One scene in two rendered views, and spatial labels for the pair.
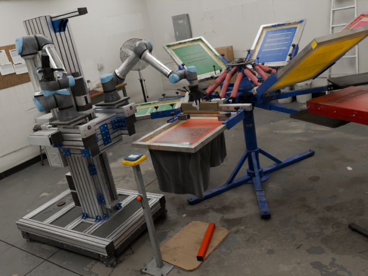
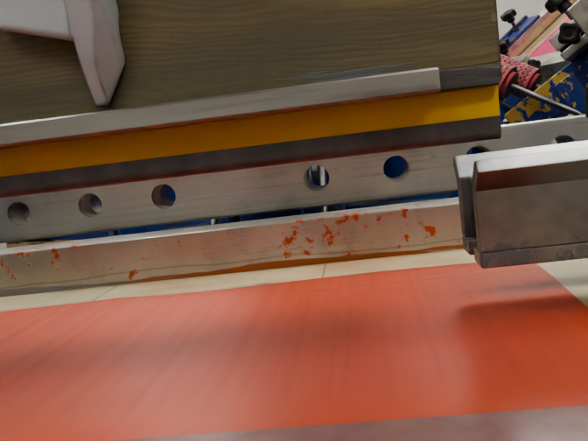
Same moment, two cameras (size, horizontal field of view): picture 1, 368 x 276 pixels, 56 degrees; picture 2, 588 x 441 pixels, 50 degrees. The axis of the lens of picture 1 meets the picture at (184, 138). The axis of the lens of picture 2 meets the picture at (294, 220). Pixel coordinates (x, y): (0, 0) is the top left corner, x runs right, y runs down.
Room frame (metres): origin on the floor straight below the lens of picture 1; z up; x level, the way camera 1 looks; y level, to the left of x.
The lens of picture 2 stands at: (2.53, -0.08, 1.05)
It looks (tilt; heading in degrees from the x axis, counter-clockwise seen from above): 7 degrees down; 329
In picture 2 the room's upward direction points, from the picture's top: 7 degrees counter-clockwise
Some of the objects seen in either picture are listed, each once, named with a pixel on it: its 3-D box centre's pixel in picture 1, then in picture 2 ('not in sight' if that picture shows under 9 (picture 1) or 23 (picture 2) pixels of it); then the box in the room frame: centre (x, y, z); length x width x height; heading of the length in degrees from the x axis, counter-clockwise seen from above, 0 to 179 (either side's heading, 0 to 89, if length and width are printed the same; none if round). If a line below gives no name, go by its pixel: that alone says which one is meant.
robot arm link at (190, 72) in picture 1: (191, 73); not in sight; (2.85, -0.16, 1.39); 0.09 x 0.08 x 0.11; 65
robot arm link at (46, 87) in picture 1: (49, 86); not in sight; (2.35, 0.82, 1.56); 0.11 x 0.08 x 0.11; 119
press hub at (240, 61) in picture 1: (248, 121); not in sight; (3.51, -0.71, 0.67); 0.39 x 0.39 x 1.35
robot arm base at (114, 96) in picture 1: (110, 95); not in sight; (3.04, 0.56, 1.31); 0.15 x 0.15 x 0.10
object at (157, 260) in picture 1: (148, 215); not in sight; (2.31, 0.38, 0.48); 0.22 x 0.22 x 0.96; 52
